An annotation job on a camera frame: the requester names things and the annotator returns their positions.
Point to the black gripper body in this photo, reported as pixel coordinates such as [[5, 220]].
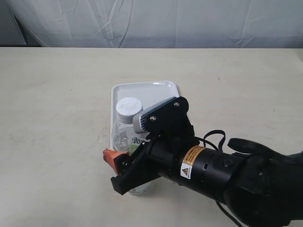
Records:
[[160, 157]]

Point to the orange-tipped gripper finger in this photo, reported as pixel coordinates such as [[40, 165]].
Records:
[[115, 159]]

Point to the clear bottle with green label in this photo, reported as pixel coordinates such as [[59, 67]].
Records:
[[123, 136]]

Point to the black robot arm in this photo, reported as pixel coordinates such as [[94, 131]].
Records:
[[261, 187]]

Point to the white rectangular plastic tray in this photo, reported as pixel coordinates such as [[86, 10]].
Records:
[[149, 93]]

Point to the grey-white backdrop curtain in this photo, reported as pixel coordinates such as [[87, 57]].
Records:
[[162, 23]]

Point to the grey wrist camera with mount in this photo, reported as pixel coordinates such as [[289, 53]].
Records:
[[167, 117]]

